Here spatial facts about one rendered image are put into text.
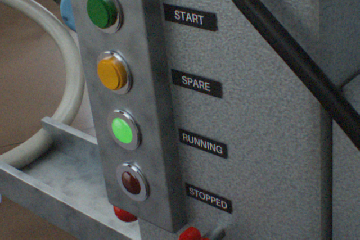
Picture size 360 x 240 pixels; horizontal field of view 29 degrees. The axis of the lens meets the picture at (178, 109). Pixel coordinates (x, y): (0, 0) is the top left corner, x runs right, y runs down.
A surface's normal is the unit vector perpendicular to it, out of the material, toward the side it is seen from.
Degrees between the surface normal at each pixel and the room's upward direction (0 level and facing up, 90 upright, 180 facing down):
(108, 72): 90
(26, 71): 0
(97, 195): 2
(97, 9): 90
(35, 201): 90
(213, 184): 90
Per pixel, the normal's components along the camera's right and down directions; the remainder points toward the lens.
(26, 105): -0.11, -0.87
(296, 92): -0.65, 0.43
